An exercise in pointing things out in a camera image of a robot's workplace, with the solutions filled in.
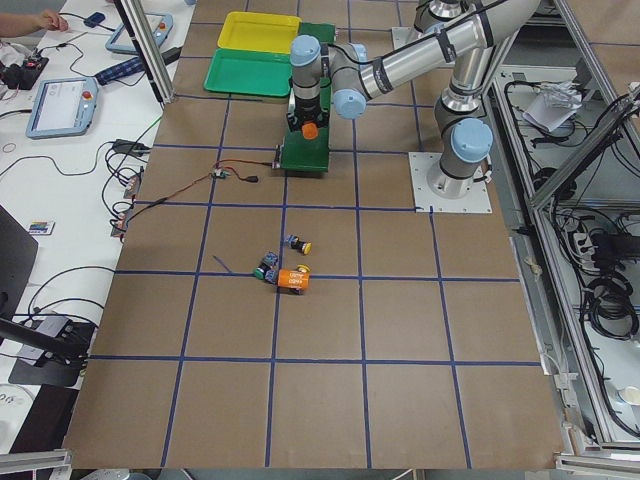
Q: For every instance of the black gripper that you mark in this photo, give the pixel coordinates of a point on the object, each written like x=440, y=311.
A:
x=308, y=108

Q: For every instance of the plain orange cylinder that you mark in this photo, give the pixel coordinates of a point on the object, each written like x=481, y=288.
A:
x=310, y=131

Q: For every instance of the yellow push button switch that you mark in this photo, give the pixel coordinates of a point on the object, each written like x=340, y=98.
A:
x=298, y=244

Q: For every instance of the orange cylinder marked 4680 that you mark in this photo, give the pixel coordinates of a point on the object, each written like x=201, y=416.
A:
x=293, y=279

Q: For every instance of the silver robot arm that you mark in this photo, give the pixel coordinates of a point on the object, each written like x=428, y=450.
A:
x=329, y=78

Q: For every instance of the person's hand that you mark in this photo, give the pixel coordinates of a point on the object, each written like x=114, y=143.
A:
x=50, y=21

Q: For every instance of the green conveyor belt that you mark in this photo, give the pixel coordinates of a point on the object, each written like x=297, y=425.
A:
x=305, y=146

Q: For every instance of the green plastic tray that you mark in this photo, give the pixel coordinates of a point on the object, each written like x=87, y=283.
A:
x=249, y=73

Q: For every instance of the yellow plastic tray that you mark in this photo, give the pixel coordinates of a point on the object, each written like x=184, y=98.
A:
x=259, y=32

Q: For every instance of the small controller circuit board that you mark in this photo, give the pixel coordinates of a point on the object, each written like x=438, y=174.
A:
x=220, y=173

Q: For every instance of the folded blue plaid umbrella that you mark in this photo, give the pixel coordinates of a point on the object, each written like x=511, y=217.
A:
x=119, y=71

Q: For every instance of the black power adapter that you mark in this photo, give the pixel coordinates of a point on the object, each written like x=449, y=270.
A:
x=130, y=147

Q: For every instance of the near blue teach pendant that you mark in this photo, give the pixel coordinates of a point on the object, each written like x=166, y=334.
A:
x=62, y=108

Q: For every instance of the crumpled white paper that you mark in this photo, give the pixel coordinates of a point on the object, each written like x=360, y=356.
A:
x=554, y=104

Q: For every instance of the black monitor stand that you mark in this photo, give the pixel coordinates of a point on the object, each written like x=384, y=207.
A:
x=54, y=348

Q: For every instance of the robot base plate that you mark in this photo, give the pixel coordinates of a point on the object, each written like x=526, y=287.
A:
x=434, y=192

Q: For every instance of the aluminium frame post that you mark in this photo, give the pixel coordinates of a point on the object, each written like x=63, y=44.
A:
x=134, y=19

